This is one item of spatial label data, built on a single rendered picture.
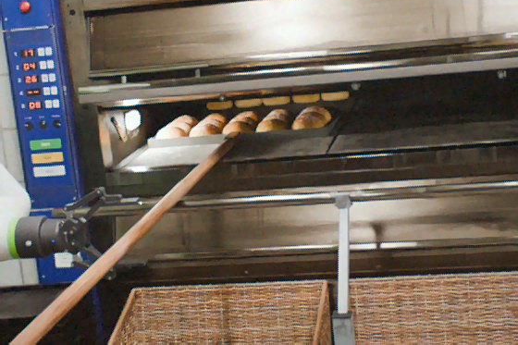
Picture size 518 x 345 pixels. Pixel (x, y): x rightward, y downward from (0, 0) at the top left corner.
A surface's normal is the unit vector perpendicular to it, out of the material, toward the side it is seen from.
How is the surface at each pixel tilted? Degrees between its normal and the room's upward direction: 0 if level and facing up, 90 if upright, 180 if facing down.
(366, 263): 90
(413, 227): 70
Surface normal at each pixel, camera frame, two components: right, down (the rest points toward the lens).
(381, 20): -0.23, -0.16
